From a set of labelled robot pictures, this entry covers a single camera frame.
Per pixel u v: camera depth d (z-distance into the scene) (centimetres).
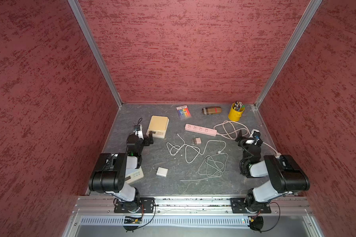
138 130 79
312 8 71
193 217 72
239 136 83
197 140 97
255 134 74
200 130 103
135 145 70
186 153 92
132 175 82
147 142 85
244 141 80
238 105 97
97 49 88
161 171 84
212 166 87
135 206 68
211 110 113
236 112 103
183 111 114
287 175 47
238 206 74
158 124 106
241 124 107
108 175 45
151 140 87
